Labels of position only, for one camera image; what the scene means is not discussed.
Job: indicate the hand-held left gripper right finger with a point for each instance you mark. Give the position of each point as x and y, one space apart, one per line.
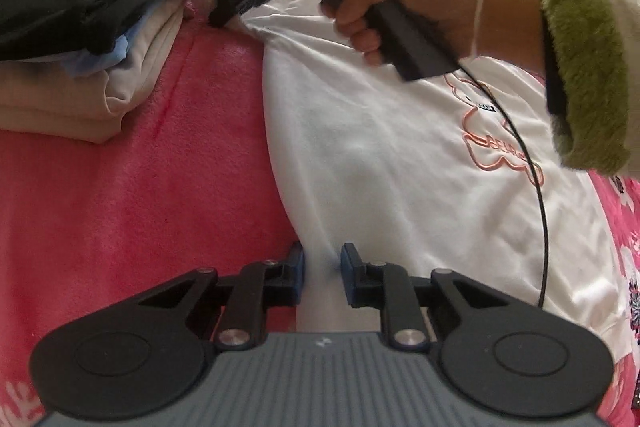
348 274

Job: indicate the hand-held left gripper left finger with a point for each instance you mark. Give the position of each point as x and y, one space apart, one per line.
298 274

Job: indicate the white sweatshirt with orange print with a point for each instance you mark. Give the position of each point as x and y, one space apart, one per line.
375 157

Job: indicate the person's right forearm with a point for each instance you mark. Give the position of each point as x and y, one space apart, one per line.
585 72

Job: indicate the person's right hand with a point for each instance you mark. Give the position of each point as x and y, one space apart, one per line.
352 4

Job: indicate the pink floral blanket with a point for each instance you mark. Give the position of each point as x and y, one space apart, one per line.
150 207

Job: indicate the light blue folded garment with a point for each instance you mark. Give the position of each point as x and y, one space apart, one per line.
100 59

